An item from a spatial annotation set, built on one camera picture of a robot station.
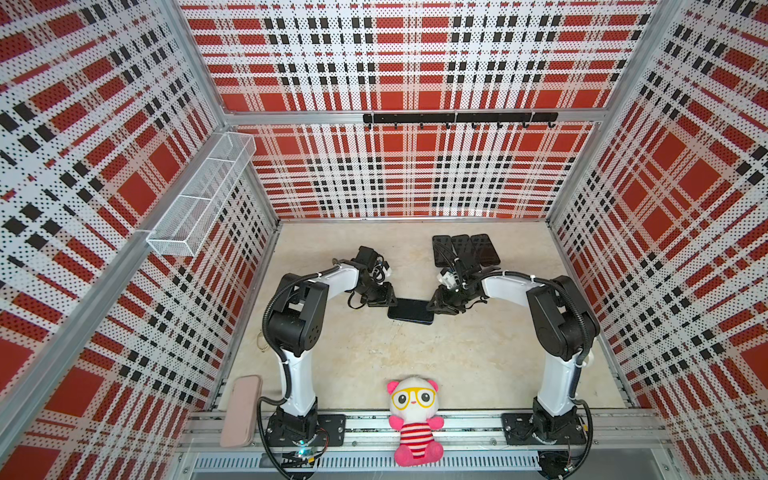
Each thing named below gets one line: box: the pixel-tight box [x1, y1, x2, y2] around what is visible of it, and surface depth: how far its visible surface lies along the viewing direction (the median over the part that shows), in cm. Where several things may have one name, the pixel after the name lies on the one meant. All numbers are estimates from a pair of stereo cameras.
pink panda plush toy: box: [387, 376, 445, 467], surface depth 72 cm
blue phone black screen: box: [387, 298, 434, 323], surface depth 97 cm
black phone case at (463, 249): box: [451, 234, 474, 268], surface depth 113 cm
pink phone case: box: [220, 375, 263, 448], surface depth 75 cm
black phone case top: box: [387, 298, 434, 325], surface depth 97 cm
